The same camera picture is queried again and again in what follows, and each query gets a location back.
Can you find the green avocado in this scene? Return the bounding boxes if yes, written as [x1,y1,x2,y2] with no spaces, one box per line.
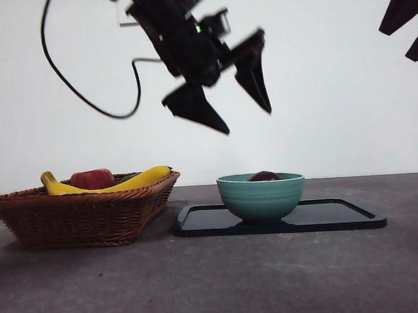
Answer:
[118,172,144,183]

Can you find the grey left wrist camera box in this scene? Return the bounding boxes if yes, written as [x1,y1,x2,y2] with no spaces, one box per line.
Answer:
[199,8,232,40]

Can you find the yellow banana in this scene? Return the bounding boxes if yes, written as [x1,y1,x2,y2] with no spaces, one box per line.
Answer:
[40,163,176,198]

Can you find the dark red plum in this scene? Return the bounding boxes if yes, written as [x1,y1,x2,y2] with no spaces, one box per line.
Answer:
[247,170,283,183]

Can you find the red apple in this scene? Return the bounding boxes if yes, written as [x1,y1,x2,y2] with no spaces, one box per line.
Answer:
[70,167,114,191]

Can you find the black rectangular tray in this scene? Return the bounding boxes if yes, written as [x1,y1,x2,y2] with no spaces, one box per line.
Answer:
[171,193,389,241]

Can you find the teal ceramic bowl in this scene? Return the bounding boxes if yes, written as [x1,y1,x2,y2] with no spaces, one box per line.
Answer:
[216,170,308,227]

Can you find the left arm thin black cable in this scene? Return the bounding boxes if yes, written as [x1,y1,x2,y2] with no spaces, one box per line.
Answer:
[38,0,168,125]

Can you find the white wall socket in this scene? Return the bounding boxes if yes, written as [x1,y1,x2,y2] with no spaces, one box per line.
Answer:
[118,0,141,27]

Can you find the brown wicker basket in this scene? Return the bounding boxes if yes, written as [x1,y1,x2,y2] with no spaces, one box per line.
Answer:
[0,169,185,254]

